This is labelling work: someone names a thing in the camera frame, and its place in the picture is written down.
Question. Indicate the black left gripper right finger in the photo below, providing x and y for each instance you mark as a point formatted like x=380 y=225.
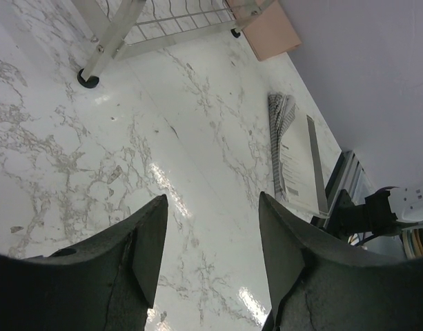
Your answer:
x=317 y=282

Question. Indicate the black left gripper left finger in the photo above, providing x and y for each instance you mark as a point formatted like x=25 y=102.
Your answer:
x=105 y=282

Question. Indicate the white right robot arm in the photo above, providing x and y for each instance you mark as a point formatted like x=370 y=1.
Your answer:
x=387 y=212

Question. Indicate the steel two-tier dish rack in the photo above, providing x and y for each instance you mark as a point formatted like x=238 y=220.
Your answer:
x=123 y=29

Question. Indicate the white grey booklet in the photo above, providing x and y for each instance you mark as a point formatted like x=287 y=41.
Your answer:
x=297 y=169

